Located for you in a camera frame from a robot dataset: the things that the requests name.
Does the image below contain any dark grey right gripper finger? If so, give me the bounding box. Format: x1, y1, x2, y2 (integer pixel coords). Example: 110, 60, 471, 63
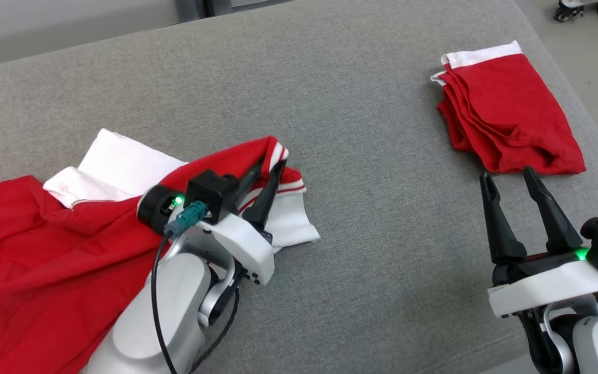
480, 172, 528, 265
523, 166, 584, 255

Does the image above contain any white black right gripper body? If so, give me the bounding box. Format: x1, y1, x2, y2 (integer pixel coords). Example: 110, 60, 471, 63
488, 249, 598, 319

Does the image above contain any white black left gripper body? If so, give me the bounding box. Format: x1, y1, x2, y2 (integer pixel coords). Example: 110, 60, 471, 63
137, 184, 277, 286

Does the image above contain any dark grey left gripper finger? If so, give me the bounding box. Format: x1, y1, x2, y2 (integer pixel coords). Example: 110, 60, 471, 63
242, 158, 289, 232
235, 161, 266, 201

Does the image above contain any red shorts white waistband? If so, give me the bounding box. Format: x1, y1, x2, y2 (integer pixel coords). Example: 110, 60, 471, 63
430, 41, 587, 175

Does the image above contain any red white polo shirt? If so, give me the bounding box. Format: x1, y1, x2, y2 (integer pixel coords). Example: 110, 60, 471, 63
0, 128, 321, 374

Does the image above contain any white cart with black casters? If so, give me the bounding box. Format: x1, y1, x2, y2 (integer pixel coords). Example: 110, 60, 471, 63
554, 0, 598, 22

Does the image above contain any braided black left arm cable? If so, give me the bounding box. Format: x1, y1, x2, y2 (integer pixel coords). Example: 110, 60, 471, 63
190, 283, 241, 374

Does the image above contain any teal cable connector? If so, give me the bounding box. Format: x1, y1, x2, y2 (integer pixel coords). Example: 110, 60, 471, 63
164, 203, 209, 238

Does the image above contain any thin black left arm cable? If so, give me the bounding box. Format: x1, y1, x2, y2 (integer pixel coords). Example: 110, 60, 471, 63
151, 231, 178, 374

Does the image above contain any grey metal partition post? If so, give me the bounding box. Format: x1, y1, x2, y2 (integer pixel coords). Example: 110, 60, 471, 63
175, 0, 295, 22

